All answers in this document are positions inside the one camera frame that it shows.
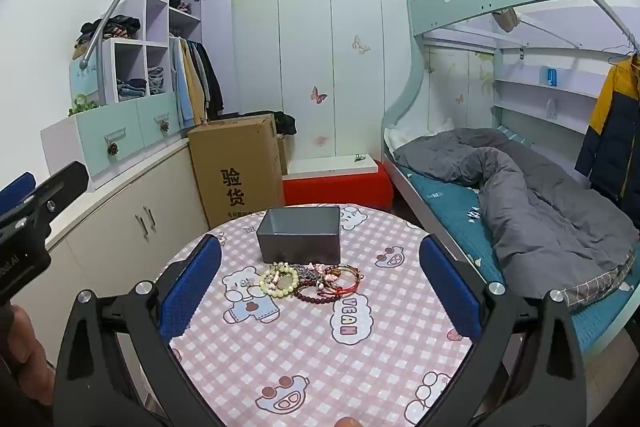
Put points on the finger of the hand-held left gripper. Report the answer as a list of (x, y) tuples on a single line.
[(60, 187), (17, 186)]

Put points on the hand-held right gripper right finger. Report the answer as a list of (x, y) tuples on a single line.
[(450, 289)]

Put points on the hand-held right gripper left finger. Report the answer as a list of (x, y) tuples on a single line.
[(192, 289)]

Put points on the grey metal box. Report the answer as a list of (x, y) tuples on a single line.
[(300, 239)]

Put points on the pink flower charm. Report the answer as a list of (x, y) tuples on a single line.
[(315, 268)]

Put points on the person's left hand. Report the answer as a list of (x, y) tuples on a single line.
[(30, 347)]

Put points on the pine cone drawer ornament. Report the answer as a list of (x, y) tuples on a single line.
[(163, 126), (112, 149)]

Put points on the beige low cabinet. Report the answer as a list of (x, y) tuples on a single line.
[(115, 227)]

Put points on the teal bed sheet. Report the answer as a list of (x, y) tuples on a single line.
[(445, 207)]

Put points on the green ornament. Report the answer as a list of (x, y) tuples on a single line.
[(82, 104)]

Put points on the teal drawer cabinet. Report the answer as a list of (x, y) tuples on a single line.
[(125, 127)]

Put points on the grey duvet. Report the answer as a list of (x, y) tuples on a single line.
[(530, 217)]

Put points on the folded dark clothes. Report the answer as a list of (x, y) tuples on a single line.
[(132, 88)]

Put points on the brown cardboard box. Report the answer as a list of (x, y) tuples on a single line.
[(235, 172)]

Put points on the pink checked cartoon tablecloth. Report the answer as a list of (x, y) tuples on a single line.
[(300, 357)]

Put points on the folded grey clothes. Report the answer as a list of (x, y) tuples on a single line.
[(156, 79)]

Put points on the red storage box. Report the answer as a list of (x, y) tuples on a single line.
[(340, 189)]

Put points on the light blue hanging shirt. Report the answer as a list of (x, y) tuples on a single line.
[(177, 82)]

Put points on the white pillow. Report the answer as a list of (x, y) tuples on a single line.
[(402, 138)]

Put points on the pile of dark clothes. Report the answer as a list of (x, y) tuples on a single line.
[(112, 27)]

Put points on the tan hanging jacket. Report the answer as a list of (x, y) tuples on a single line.
[(194, 82)]

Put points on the white board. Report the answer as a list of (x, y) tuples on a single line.
[(325, 167)]

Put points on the black hanging jacket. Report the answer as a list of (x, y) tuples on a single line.
[(212, 82)]

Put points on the black cloth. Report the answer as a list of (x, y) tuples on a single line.
[(285, 122)]

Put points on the lilac cubby stair shelf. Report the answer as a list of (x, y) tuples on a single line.
[(157, 22)]

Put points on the clothes in cubby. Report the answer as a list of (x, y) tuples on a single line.
[(180, 3)]

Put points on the yellow and navy jacket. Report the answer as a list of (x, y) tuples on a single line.
[(610, 122)]

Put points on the blue cup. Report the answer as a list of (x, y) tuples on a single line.
[(550, 76)]

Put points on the white butterfly wardrobe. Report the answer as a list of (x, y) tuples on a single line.
[(305, 57)]

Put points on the grey bundle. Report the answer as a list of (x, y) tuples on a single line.
[(507, 19)]

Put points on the teal bunk bed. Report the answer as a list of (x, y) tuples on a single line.
[(450, 12)]

